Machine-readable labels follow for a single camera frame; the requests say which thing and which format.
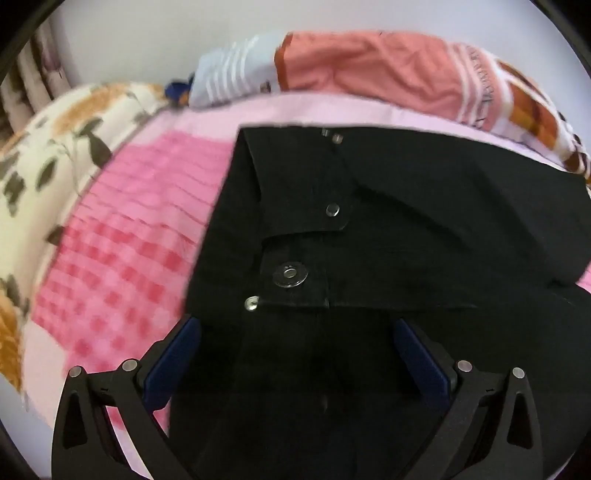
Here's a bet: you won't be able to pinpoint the orange striped pillow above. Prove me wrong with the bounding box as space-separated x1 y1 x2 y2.
187 30 591 185

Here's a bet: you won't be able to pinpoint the striped curtain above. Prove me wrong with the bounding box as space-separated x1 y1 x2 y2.
0 23 64 137

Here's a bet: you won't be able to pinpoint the pink checked bed sheet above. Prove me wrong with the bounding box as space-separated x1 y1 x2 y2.
21 90 591 480

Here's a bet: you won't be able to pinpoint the dark blue cloth item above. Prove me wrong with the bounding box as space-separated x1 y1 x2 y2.
164 75 195 106

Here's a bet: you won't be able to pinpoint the black pants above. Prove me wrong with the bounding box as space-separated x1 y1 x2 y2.
168 124 591 480

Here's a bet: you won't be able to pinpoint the cream floral blanket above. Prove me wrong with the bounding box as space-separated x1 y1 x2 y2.
0 82 171 395

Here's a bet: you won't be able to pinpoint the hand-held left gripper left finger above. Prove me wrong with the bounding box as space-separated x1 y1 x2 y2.
51 315 202 480

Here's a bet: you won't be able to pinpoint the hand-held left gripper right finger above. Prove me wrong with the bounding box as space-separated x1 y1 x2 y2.
393 318 542 480

